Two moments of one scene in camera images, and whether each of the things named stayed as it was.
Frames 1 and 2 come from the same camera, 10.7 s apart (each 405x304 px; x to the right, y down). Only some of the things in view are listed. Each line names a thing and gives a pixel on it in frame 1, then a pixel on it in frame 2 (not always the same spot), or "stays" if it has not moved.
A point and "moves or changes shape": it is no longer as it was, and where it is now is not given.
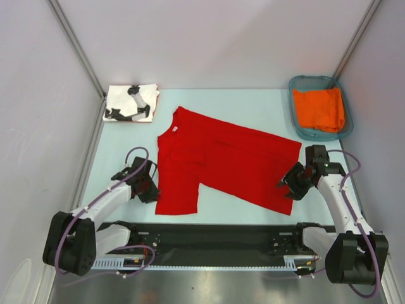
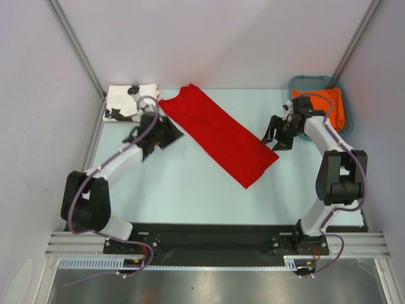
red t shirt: x=192 y=150 moves or changes shape
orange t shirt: x=322 y=109 stays
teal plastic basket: x=305 y=82 stays
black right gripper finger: x=295 y=195 to x=285 y=142
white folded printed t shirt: x=131 y=102 stays
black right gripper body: x=300 y=182 to x=288 y=126
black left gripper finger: x=153 y=195 to x=169 y=137
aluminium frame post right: x=358 y=37 stays
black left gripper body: x=149 y=183 to x=162 y=129
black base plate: x=215 y=240 stays
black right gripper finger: x=284 y=182 to x=269 y=135
